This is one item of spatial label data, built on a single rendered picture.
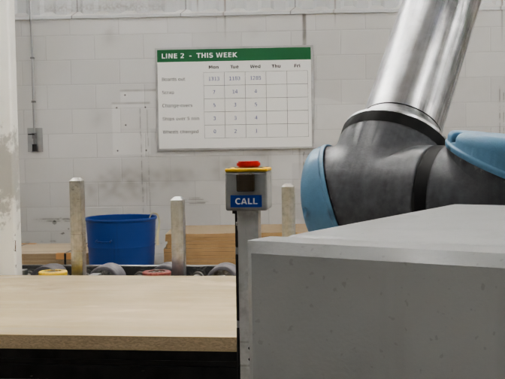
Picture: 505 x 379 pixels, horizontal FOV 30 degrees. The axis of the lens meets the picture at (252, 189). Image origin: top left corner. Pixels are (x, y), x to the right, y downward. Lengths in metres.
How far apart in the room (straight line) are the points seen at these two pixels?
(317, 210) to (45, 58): 8.08
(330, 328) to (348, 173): 0.60
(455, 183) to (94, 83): 8.04
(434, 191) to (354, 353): 0.56
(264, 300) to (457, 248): 0.07
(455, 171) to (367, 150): 0.10
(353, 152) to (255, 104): 7.71
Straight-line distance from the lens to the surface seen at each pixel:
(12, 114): 2.72
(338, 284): 0.32
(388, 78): 1.00
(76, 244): 2.80
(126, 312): 2.07
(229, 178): 1.55
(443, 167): 0.88
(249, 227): 1.57
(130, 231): 7.01
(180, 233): 2.71
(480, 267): 0.30
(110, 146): 8.79
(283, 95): 8.63
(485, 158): 0.85
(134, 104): 8.76
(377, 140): 0.93
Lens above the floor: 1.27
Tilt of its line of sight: 3 degrees down
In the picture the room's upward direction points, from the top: 1 degrees counter-clockwise
